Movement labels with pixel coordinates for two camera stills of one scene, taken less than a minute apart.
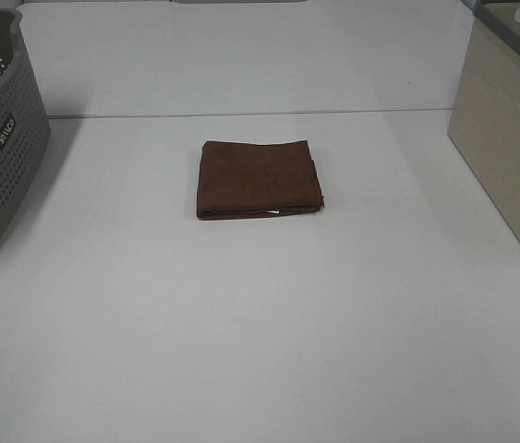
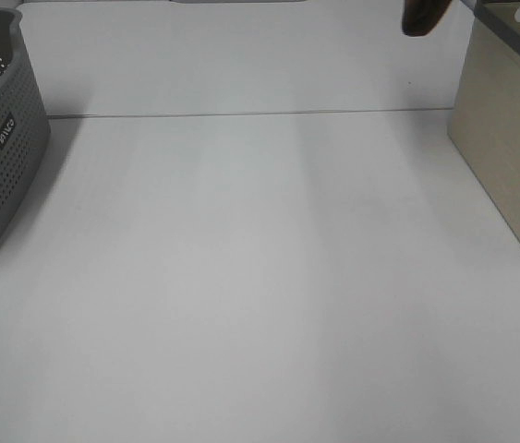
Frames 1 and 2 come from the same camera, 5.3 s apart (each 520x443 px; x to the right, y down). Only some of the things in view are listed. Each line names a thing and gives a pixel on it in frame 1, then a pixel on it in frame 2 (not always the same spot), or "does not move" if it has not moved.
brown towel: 239,179 → 421,17
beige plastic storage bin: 502,115 does not move
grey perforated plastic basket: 6,126 does not move
